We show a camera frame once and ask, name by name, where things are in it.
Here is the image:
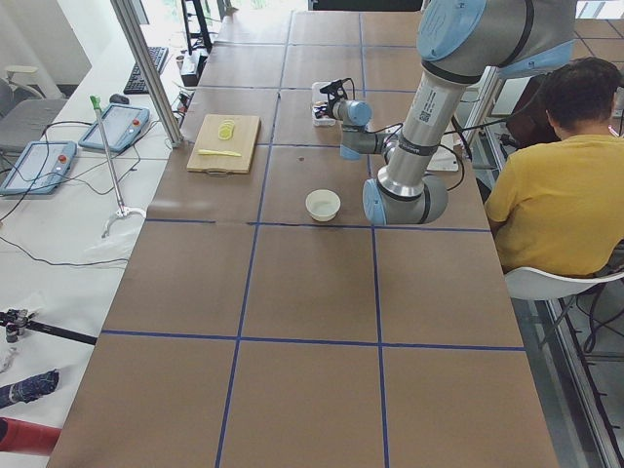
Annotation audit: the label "blue teach pendant near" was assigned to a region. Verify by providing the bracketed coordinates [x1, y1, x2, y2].
[1, 140, 78, 196]

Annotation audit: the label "white paper bowl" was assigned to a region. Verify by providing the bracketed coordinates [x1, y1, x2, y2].
[305, 189, 341, 222]

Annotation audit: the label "red cylinder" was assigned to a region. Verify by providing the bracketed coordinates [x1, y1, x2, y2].
[0, 417, 61, 456]

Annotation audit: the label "yellow lemon slices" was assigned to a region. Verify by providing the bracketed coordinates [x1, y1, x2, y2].
[217, 119, 236, 141]

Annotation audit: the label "blue teach pendant far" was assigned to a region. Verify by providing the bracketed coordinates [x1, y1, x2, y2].
[78, 103, 150, 154]

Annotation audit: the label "wooden cutting board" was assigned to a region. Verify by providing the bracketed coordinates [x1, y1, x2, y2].
[186, 114, 260, 174]

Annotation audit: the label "blue teach pendant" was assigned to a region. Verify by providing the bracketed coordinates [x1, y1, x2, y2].
[1, 140, 78, 196]
[78, 103, 150, 154]

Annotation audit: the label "aluminium frame post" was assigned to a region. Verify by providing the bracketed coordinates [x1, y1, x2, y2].
[110, 0, 183, 148]

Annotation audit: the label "black camera cable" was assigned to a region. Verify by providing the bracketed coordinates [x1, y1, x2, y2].
[340, 76, 474, 192]

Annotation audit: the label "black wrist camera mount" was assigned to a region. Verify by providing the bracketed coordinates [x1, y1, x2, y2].
[319, 77, 355, 106]

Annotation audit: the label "white chair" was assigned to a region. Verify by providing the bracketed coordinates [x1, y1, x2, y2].
[504, 265, 624, 352]

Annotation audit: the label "reacher grabber stick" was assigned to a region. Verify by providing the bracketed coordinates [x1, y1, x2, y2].
[90, 96, 146, 239]

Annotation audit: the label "person in yellow shirt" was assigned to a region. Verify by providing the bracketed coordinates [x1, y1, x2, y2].
[485, 58, 623, 277]

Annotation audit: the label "clear plastic egg box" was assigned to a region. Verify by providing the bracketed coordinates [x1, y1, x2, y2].
[310, 81, 335, 127]

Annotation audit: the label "black keyboard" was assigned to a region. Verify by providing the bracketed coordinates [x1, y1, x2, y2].
[122, 46, 170, 96]

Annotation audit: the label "yellow plastic knife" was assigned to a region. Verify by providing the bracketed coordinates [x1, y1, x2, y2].
[197, 149, 242, 157]

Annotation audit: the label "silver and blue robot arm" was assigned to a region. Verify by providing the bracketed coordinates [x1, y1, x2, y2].
[328, 1, 576, 225]

